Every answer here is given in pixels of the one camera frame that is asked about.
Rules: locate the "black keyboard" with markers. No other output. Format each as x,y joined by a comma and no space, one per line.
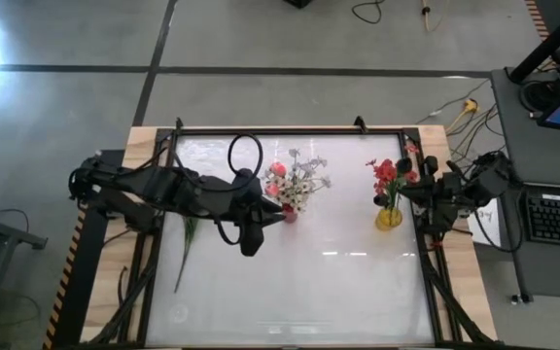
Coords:
559,219

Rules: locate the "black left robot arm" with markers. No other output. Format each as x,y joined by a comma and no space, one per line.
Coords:
139,180

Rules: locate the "black frame clamp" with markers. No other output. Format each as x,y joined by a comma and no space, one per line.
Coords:
360,124
179,124

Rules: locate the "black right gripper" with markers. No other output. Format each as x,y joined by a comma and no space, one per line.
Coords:
443,199

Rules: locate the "black aluminium table frame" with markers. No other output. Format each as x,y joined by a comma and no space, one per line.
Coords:
309,131

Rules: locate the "wooden table board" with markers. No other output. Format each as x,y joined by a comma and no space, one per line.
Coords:
136,141

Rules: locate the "red artificial flower bunch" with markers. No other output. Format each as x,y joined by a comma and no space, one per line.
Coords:
386,172
188,233

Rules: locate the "yellow glass vase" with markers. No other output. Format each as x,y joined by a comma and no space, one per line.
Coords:
389,220

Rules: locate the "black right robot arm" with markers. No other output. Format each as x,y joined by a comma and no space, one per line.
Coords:
491,177

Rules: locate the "red glass vase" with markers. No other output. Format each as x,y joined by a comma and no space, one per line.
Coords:
290,215

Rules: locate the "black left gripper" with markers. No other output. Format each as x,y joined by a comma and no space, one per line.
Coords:
246,214

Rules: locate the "black box on floor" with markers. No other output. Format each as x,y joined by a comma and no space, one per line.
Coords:
299,2

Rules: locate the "white paper sheet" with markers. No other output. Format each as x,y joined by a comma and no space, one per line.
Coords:
490,228

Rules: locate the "grey metal stand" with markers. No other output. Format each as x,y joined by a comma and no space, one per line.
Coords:
3,231

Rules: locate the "black diagonal pole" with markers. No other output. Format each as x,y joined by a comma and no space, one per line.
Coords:
547,46

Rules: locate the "black hazard-striped base beam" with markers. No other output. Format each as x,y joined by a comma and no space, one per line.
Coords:
85,272

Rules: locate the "orange black hazard strip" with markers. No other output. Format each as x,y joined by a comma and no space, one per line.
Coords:
537,19

